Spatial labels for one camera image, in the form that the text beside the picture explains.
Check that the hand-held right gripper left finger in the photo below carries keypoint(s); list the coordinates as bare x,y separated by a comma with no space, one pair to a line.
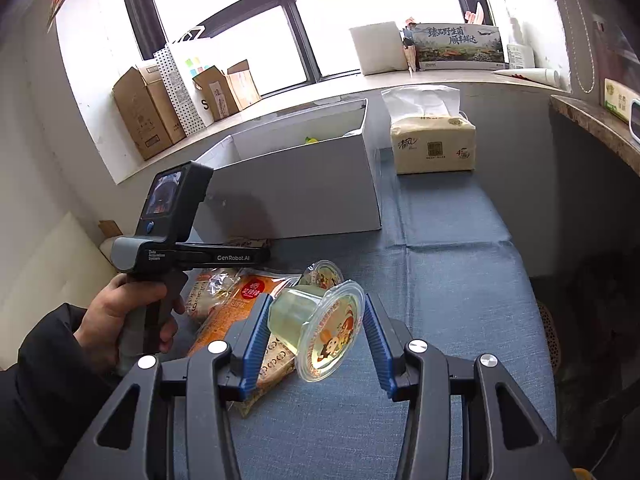
257,345

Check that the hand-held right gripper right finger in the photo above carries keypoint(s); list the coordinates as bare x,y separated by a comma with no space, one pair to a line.
376,345

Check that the brown patterned snack packet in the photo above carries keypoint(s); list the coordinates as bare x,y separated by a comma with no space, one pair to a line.
275,365

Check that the pale orange bread packet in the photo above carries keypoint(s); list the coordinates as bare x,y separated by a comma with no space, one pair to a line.
240,305

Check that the clear bread packet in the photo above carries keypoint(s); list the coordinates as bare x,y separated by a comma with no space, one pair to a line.
205,295

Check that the large clear jelly cup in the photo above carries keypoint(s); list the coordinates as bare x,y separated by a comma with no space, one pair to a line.
320,330

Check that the small clear jelly cup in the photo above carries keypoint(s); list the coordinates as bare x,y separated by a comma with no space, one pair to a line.
322,275

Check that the large white box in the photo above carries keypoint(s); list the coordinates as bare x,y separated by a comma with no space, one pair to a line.
300,190

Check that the yellow snack packet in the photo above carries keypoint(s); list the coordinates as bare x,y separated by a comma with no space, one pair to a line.
312,139

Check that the person's left forearm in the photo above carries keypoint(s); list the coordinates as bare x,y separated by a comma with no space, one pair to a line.
40,400

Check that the person's left hand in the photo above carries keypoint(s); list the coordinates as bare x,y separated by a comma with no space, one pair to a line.
100,320

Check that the flat cardboard piece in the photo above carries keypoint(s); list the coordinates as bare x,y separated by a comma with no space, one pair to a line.
110,230

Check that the blue table cloth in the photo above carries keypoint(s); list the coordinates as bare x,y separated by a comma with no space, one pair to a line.
440,270

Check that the large cardboard box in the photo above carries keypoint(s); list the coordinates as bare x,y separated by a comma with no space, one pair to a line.
147,115

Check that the small labelled cardboard box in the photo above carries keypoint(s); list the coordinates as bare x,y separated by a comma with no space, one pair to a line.
217,95

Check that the beige perforated object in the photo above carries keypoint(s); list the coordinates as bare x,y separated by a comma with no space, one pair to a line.
550,335

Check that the dotted white paper bag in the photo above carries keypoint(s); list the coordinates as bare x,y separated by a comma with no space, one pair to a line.
187,80

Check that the soft tissue pack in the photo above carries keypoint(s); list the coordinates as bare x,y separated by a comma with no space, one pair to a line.
430,145

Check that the small white box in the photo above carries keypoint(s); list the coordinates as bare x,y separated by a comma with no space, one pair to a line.
377,50

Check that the landscape printed carton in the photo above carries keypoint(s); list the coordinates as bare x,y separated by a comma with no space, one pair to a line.
457,47

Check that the white tube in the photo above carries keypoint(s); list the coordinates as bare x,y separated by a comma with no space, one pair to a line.
530,76

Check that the brown stone shelf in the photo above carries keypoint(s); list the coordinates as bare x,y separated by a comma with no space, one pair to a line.
595,125

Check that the pink ornament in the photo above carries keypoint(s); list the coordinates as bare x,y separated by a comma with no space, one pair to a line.
411,22
475,14

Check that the white lotion bottle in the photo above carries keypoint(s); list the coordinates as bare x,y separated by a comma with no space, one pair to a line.
520,50

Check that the pale green tissue box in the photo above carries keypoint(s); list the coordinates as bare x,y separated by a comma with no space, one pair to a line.
620,100

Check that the dark window frame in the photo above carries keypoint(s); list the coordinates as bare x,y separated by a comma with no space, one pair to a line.
287,10

